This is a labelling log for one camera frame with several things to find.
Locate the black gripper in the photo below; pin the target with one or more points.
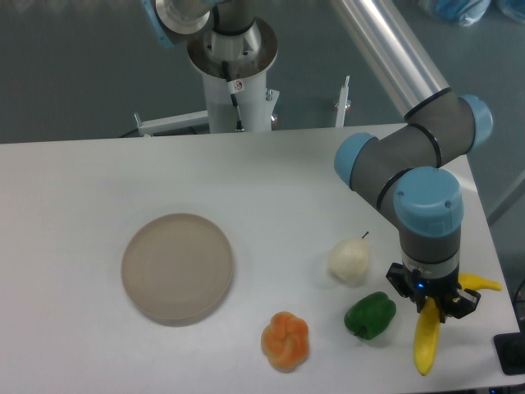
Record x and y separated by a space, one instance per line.
451 301

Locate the yellow banana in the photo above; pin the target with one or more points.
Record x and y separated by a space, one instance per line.
427 332

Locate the beige round plate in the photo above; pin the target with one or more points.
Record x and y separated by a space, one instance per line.
177 269

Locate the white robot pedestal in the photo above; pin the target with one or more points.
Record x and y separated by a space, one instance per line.
234 72

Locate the black device at edge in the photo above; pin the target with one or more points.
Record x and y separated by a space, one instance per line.
510 351

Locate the white upright bar right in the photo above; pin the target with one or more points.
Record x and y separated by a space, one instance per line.
343 104

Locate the orange knotted bread roll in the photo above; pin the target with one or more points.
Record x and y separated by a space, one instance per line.
285 341

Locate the white bracket bar left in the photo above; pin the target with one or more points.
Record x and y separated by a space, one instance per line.
169 124

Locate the white pear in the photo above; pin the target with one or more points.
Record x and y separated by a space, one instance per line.
348 260

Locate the blue plastic bag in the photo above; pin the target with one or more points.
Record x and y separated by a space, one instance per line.
462 13

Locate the clear plastic bag corner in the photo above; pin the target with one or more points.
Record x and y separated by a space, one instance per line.
513 9

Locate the green bell pepper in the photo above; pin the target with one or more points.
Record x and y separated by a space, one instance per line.
370 316

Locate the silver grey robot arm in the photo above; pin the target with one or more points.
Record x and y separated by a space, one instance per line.
402 176

